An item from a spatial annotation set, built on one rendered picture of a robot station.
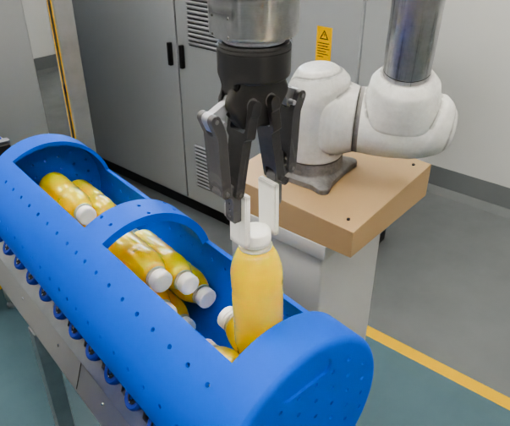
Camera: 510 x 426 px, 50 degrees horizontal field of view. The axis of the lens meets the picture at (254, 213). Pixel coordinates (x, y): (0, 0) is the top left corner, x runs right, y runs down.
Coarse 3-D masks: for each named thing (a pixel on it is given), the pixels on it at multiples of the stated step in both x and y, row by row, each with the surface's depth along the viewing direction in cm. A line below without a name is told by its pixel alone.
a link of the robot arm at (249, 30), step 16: (208, 0) 51; (224, 0) 49; (240, 0) 49; (256, 0) 48; (272, 0) 49; (288, 0) 50; (208, 16) 52; (224, 16) 50; (240, 16) 49; (256, 16) 49; (272, 16) 49; (288, 16) 50; (224, 32) 51; (240, 32) 50; (256, 32) 50; (272, 32) 50; (288, 32) 51
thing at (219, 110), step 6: (222, 102) 55; (216, 108) 55; (222, 108) 55; (204, 114) 54; (210, 114) 54; (216, 114) 54; (222, 114) 55; (204, 120) 54; (222, 120) 55; (204, 126) 55
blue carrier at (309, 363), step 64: (0, 192) 113; (128, 192) 127; (64, 256) 93; (192, 256) 112; (128, 320) 79; (320, 320) 72; (128, 384) 80; (192, 384) 69; (256, 384) 64; (320, 384) 70
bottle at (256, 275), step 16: (240, 256) 66; (256, 256) 66; (272, 256) 66; (240, 272) 66; (256, 272) 66; (272, 272) 66; (240, 288) 67; (256, 288) 66; (272, 288) 67; (240, 304) 68; (256, 304) 68; (272, 304) 68; (240, 320) 70; (256, 320) 69; (272, 320) 69; (240, 336) 71; (256, 336) 70
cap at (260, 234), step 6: (252, 222) 67; (258, 222) 67; (252, 228) 66; (258, 228) 66; (264, 228) 66; (270, 228) 66; (252, 234) 65; (258, 234) 65; (264, 234) 65; (270, 234) 66; (252, 240) 65; (258, 240) 65; (264, 240) 65; (270, 240) 66; (252, 246) 65; (258, 246) 65; (264, 246) 65
